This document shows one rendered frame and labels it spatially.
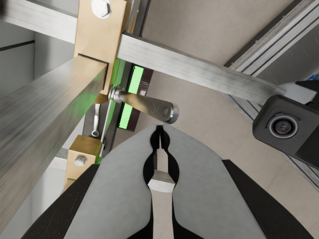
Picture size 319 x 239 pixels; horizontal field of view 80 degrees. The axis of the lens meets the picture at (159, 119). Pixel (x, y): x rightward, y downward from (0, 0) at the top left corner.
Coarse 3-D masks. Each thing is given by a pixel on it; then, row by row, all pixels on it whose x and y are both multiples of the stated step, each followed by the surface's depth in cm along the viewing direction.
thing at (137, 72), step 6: (138, 72) 41; (132, 78) 42; (138, 78) 42; (132, 84) 43; (138, 84) 43; (132, 90) 43; (126, 108) 46; (126, 114) 46; (126, 120) 47; (120, 126) 48; (126, 126) 48
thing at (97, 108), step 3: (96, 105) 45; (99, 105) 45; (96, 108) 45; (99, 108) 45; (96, 111) 46; (99, 111) 46; (96, 114) 46; (99, 114) 46; (96, 117) 46; (96, 120) 47; (96, 123) 47; (96, 126) 48; (96, 129) 48; (93, 132) 49; (99, 132) 49; (93, 135) 49; (96, 135) 49
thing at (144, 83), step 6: (144, 72) 41; (150, 72) 41; (144, 78) 42; (144, 84) 43; (138, 90) 43; (144, 90) 43; (132, 114) 46; (138, 114) 46; (132, 120) 47; (132, 126) 48
